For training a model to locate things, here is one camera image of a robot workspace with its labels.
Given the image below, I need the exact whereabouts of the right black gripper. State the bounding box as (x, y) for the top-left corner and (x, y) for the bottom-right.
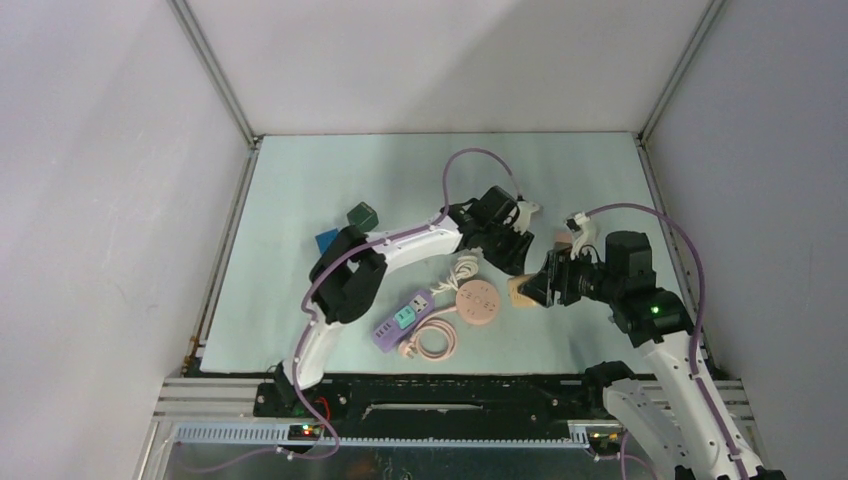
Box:
(518, 242), (622, 308)

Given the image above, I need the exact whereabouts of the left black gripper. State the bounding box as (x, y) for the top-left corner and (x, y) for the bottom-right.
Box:
(478, 218), (532, 278)

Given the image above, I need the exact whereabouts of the beige cube socket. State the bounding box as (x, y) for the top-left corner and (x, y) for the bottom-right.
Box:
(507, 274), (538, 308)

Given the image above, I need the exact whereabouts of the teal USB charger plug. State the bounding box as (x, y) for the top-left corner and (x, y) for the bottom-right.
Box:
(393, 306), (417, 330)

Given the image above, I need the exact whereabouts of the blue cube socket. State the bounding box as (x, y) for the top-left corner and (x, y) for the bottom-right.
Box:
(315, 228), (339, 255)

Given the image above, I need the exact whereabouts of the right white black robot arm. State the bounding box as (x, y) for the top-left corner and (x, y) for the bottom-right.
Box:
(518, 231), (785, 479)

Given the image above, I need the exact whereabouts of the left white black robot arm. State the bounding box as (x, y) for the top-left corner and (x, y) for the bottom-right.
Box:
(274, 186), (541, 417)

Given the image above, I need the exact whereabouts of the small brown plug adapter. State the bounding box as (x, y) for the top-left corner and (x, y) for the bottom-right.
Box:
(554, 231), (573, 249)

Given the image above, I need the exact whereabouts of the pink round power strip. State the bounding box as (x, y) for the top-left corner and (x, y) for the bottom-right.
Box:
(455, 280), (501, 326)

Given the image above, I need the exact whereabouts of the dark green cube socket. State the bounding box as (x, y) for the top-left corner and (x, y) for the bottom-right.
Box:
(346, 201), (379, 233)

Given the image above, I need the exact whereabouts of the purple power strip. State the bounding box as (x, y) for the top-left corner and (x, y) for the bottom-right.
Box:
(371, 289), (436, 353)

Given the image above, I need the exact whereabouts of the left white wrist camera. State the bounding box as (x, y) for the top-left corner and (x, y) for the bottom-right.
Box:
(512, 200), (542, 234)

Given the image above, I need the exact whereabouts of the white coiled power cord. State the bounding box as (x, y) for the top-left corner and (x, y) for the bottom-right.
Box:
(430, 247), (485, 296)

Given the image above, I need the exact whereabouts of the pink coiled power cord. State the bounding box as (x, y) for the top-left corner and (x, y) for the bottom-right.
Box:
(400, 305), (458, 364)

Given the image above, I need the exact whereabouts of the white cable duct rail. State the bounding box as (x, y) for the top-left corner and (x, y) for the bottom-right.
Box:
(173, 423), (591, 448)

